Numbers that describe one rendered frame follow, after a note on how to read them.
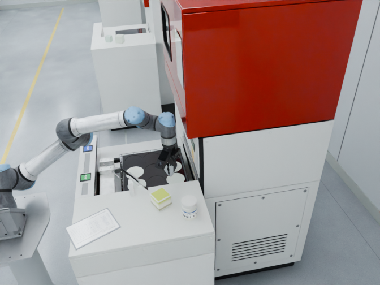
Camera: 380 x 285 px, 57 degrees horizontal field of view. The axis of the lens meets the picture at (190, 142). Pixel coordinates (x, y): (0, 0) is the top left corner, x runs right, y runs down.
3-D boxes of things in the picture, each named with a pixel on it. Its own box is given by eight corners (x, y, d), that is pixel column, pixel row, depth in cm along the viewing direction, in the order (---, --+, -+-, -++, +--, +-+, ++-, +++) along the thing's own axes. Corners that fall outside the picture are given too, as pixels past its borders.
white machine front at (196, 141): (178, 120, 254) (176, 69, 231) (203, 199, 189) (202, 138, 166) (175, 121, 254) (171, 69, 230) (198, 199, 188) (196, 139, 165)
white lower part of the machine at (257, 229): (259, 189, 311) (267, 109, 264) (299, 268, 245) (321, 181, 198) (180, 202, 302) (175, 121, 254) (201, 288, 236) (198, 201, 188)
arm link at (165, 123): (160, 109, 168) (177, 112, 165) (163, 128, 174) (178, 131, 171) (154, 117, 162) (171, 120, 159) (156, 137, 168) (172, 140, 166)
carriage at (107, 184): (114, 163, 211) (113, 160, 210) (115, 207, 182) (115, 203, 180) (101, 165, 210) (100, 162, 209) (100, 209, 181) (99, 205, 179)
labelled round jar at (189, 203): (195, 208, 164) (195, 193, 158) (198, 219, 158) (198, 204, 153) (180, 210, 163) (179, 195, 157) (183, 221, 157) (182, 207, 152)
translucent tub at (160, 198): (163, 196, 171) (162, 186, 167) (172, 205, 166) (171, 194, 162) (150, 203, 167) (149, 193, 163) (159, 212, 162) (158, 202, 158)
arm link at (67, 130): (44, 117, 165) (138, 99, 152) (59, 121, 176) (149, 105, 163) (44, 141, 163) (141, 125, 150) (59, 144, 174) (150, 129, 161)
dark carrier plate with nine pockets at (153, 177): (178, 148, 215) (178, 147, 214) (189, 185, 187) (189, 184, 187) (122, 156, 210) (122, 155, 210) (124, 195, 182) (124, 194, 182)
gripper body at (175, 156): (181, 157, 181) (180, 138, 174) (173, 167, 175) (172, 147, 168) (168, 153, 184) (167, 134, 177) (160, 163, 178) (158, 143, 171)
